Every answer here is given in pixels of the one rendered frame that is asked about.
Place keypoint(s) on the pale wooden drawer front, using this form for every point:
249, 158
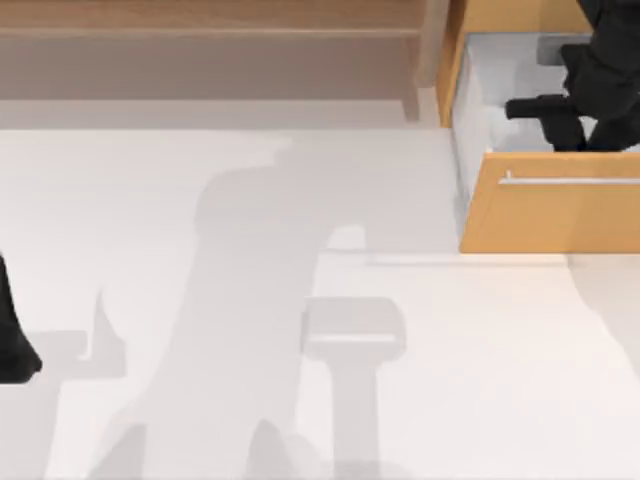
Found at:
550, 220

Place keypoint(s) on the wooden open shelf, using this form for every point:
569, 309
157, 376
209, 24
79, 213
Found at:
210, 60

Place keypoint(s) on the wooden cupboard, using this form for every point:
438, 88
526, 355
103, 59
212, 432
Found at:
520, 15

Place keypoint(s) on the drawer with grey pierced inside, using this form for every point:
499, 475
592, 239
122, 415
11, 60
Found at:
487, 90

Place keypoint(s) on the pale grey rounded box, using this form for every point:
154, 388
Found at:
550, 51

